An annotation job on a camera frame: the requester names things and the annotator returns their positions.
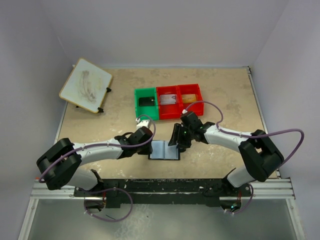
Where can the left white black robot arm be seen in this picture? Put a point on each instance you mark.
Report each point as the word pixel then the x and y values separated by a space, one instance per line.
pixel 61 165

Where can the green plastic bin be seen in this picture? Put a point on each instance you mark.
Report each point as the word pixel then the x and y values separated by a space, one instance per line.
pixel 152 111

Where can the middle red plastic bin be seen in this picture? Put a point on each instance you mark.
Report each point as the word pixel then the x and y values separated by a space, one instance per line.
pixel 168 112

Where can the black card in green bin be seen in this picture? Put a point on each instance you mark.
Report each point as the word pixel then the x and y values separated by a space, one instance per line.
pixel 146 101

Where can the black card holder wallet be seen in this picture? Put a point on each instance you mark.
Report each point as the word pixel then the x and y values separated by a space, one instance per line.
pixel 161 150

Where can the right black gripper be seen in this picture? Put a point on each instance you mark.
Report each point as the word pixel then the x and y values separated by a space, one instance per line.
pixel 175 136

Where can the aluminium frame rail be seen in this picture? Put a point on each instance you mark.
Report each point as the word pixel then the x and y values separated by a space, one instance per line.
pixel 270 189

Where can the red plastic bin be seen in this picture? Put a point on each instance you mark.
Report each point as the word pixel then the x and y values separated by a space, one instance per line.
pixel 168 112
pixel 191 93

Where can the right red plastic bin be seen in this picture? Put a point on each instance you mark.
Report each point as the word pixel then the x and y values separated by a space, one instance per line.
pixel 191 93

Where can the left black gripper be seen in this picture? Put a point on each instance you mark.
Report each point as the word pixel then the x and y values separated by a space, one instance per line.
pixel 147 150

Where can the silver card in red bin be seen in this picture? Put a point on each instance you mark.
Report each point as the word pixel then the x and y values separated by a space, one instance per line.
pixel 168 99

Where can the small whiteboard with wooden frame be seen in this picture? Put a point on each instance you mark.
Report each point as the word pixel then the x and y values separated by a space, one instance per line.
pixel 87 86

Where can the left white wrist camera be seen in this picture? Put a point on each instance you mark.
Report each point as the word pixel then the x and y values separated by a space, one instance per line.
pixel 142 123

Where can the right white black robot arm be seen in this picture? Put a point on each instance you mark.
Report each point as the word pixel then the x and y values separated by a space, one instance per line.
pixel 259 154

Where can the orange card in red bin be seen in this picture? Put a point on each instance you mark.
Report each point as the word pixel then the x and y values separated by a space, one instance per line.
pixel 188 98

